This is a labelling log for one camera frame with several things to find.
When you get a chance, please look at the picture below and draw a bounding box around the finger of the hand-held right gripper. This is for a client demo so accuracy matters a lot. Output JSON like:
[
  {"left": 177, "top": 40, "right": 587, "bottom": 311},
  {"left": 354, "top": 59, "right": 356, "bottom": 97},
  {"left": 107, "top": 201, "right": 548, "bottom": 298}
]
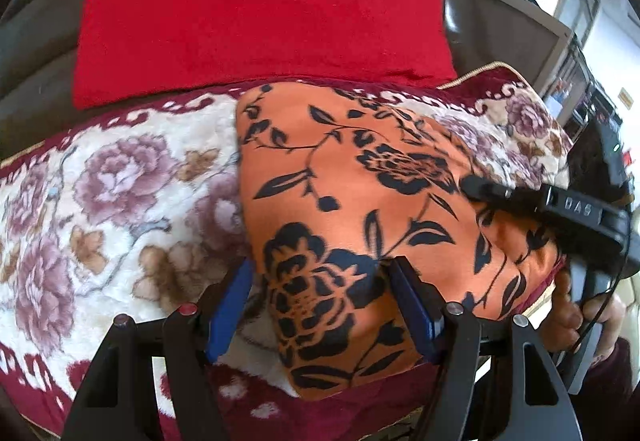
[{"left": 461, "top": 175, "right": 547, "bottom": 214}]

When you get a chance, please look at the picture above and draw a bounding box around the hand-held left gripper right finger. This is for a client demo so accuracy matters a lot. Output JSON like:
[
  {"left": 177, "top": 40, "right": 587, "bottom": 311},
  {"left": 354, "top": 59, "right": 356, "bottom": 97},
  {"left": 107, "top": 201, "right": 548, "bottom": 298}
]
[{"left": 387, "top": 257, "right": 583, "bottom": 441}]

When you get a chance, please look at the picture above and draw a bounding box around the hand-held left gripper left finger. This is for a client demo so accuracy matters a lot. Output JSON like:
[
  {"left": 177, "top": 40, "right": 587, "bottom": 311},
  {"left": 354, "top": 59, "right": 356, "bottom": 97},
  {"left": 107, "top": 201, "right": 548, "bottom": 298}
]
[{"left": 60, "top": 258, "right": 254, "bottom": 441}]

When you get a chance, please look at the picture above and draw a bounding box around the orange floral garment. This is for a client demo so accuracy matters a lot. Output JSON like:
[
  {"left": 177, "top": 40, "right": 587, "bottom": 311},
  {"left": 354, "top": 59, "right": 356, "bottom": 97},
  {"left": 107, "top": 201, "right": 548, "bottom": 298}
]
[{"left": 235, "top": 82, "right": 568, "bottom": 401}]

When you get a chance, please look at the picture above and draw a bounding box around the person's right hand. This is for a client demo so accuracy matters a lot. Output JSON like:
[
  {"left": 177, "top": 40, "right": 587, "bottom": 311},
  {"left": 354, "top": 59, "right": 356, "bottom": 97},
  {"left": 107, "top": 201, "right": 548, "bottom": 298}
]
[{"left": 542, "top": 266, "right": 623, "bottom": 364}]

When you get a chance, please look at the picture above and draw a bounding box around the dark shelf unit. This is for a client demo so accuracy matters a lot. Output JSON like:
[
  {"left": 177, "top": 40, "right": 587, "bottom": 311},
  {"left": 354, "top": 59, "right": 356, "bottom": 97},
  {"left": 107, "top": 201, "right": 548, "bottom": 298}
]
[{"left": 537, "top": 36, "right": 626, "bottom": 146}]

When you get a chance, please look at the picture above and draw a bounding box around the floral plush blanket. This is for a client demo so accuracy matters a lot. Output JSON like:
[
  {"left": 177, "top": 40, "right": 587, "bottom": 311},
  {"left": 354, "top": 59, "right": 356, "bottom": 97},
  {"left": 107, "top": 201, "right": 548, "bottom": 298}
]
[{"left": 0, "top": 62, "right": 573, "bottom": 441}]

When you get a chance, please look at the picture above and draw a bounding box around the grey side table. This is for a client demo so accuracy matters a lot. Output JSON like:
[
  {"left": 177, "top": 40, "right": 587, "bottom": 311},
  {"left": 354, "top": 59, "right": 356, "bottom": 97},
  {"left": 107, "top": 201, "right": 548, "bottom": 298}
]
[{"left": 440, "top": 0, "right": 575, "bottom": 89}]

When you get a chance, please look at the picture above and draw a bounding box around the red cloth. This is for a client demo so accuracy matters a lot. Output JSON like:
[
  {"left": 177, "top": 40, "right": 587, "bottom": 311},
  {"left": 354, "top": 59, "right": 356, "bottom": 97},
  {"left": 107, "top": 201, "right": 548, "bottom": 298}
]
[{"left": 72, "top": 0, "right": 458, "bottom": 110}]

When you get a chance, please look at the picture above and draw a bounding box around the dark brown sofa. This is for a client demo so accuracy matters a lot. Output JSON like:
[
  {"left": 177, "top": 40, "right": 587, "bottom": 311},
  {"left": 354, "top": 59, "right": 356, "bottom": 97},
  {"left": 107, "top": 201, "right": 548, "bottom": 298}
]
[{"left": 0, "top": 0, "right": 108, "bottom": 162}]

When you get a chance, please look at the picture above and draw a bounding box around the thin black cable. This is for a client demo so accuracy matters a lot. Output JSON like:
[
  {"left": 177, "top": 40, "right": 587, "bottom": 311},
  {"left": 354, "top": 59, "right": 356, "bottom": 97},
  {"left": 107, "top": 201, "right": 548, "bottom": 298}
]
[{"left": 572, "top": 241, "right": 632, "bottom": 354}]

